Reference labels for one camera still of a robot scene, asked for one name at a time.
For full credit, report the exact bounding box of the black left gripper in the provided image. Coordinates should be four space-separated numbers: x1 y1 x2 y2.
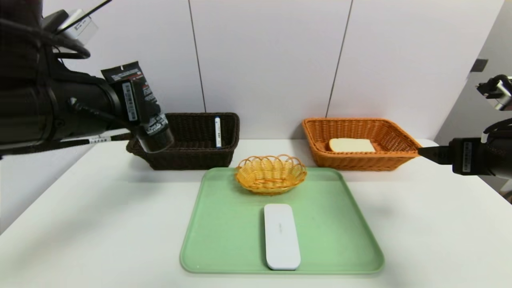
69 70 162 138

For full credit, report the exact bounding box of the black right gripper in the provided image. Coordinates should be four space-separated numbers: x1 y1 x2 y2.
418 137 512 180

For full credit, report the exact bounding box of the black cosmetic tube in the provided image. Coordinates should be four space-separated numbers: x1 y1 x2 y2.
100 61 175 154

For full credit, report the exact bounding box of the white bread slice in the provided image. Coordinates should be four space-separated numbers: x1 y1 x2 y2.
329 138 376 153

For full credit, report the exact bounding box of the dark brown wicker basket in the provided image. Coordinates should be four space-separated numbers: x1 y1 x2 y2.
126 112 240 170

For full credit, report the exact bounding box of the orange wicker basket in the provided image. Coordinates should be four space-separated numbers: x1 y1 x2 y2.
302 117 426 172

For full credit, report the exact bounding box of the small yellow scalloped basket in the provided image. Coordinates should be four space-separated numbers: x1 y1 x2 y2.
235 154 308 196

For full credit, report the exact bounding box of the light green plastic tray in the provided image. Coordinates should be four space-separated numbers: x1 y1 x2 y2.
179 167 386 276

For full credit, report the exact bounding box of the white pencil case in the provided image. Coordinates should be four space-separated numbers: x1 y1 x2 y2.
264 204 302 272

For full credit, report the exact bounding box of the thin black tagged left cable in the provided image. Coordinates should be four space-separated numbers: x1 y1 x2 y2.
0 134 132 156

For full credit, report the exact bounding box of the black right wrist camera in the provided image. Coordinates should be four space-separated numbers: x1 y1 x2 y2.
476 74 512 112

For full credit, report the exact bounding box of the thick black left cable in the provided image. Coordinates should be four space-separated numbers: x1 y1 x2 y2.
0 20 90 60

